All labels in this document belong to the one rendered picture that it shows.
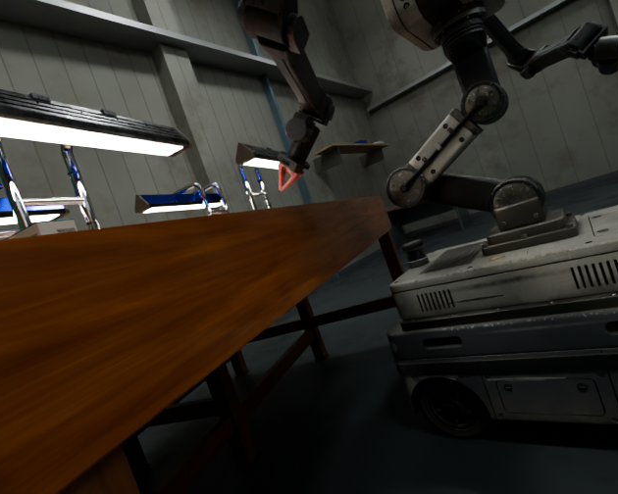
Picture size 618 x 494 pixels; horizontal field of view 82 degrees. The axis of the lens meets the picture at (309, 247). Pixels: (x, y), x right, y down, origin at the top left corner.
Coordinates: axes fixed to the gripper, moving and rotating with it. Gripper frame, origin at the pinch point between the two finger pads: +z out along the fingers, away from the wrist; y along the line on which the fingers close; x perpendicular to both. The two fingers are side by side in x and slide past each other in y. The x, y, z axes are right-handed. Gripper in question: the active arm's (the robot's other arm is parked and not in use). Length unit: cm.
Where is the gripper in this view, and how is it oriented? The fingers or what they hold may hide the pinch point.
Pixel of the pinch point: (282, 188)
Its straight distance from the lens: 106.9
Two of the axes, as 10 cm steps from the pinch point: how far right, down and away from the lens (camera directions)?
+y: -3.5, 1.6, -9.2
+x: 8.3, 5.2, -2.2
